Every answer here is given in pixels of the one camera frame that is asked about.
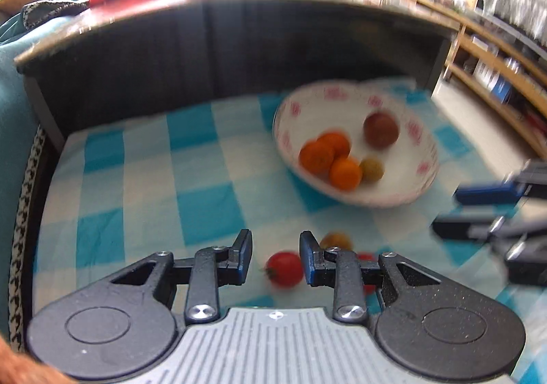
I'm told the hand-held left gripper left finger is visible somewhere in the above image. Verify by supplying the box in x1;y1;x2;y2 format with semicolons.
92;229;253;322

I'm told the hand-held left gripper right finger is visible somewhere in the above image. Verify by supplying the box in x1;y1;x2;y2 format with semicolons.
299;231;460;322

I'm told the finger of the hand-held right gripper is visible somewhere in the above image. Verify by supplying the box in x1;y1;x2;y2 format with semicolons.
454;181;528;206
431;215;520;244

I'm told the red cherry tomato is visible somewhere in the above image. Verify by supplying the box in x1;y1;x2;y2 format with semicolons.
264;251;305;287
357;252;380;296

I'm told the yellow-orange cherry tomato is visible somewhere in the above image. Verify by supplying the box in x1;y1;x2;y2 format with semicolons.
320;231;353;252

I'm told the white floral bowl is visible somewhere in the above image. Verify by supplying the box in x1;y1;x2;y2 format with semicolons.
272;82;441;209

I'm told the small orange mandarin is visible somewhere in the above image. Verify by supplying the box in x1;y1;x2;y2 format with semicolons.
329;157;363;191
318;132;352;160
298;140;336;175

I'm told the yellow-green cherry tomato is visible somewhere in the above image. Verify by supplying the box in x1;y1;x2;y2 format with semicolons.
359;157;385;183

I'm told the dark red-brown tomato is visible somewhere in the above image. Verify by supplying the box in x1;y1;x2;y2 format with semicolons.
363;111;400;149

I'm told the person's left forearm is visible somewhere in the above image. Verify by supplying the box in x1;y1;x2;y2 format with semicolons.
0;339;69;384

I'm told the blue box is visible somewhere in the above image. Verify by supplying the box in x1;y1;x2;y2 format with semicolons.
491;76;513;105

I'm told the white box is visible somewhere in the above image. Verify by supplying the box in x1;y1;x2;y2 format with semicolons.
474;61;498;88

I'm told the wooden TV stand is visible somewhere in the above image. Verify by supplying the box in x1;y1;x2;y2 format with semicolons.
410;0;547;162

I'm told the blue checkered tablecloth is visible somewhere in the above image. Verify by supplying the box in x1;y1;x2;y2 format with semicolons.
32;76;547;384

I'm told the dark wooden coffee table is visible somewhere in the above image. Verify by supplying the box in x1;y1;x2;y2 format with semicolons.
15;0;464;154

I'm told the houndstooth pillow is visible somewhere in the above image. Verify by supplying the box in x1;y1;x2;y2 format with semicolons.
21;0;92;30

